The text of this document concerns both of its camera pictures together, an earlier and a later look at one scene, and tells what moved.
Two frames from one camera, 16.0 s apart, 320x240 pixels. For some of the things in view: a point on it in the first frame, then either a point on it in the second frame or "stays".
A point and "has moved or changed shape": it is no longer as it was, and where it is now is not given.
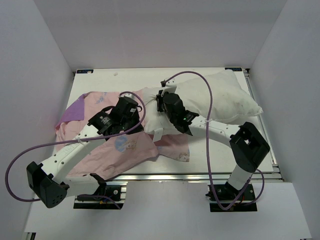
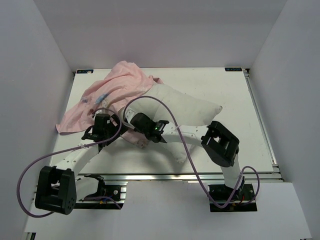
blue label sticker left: (85, 71) stays
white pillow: (230, 101) has moved or changed shape
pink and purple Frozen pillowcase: (126, 150) to (125, 81)
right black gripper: (160, 99) to (136, 129)
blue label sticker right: (234, 69) stays
